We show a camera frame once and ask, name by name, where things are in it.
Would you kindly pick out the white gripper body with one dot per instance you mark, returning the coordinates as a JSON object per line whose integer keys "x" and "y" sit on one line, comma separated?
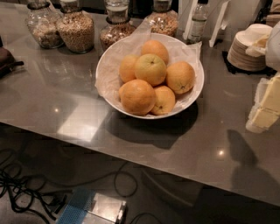
{"x": 274, "y": 48}

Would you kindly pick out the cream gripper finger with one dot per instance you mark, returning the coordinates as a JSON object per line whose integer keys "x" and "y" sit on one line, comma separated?
{"x": 258, "y": 48}
{"x": 266, "y": 110}

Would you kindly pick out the orange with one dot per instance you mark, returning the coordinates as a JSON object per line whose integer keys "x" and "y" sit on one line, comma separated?
{"x": 165, "y": 101}
{"x": 151, "y": 68}
{"x": 127, "y": 68}
{"x": 155, "y": 47}
{"x": 137, "y": 97}
{"x": 180, "y": 77}

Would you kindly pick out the white ceramic bowl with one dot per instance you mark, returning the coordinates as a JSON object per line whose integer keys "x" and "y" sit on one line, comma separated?
{"x": 192, "y": 96}

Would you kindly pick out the white paper bowl liner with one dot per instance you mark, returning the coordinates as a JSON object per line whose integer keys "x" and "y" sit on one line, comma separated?
{"x": 109, "y": 74}

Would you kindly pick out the black mat under plates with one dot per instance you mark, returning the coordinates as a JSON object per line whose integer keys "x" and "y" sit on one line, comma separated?
{"x": 234, "y": 70}

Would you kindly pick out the stack of paper plates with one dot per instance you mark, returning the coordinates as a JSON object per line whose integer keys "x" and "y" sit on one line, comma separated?
{"x": 242, "y": 40}

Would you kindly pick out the clear glass bottle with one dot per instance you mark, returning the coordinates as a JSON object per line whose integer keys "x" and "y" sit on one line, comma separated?
{"x": 198, "y": 22}

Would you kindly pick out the glass jar back right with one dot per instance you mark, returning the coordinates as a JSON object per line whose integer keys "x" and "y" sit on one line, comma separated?
{"x": 163, "y": 19}

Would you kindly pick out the glass jar of granola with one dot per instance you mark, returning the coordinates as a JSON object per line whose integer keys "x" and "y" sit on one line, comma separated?
{"x": 118, "y": 23}

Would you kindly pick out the glass jar of grains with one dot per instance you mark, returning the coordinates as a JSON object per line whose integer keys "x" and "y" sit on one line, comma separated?
{"x": 75, "y": 28}

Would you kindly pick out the blue and silver floor box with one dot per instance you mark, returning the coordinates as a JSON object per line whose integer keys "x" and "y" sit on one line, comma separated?
{"x": 90, "y": 207}

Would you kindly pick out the glass jar far left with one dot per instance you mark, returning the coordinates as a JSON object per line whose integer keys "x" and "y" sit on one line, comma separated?
{"x": 41, "y": 23}

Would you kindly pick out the dark brown object left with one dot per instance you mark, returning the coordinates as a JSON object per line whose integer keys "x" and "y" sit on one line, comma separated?
{"x": 7, "y": 61}

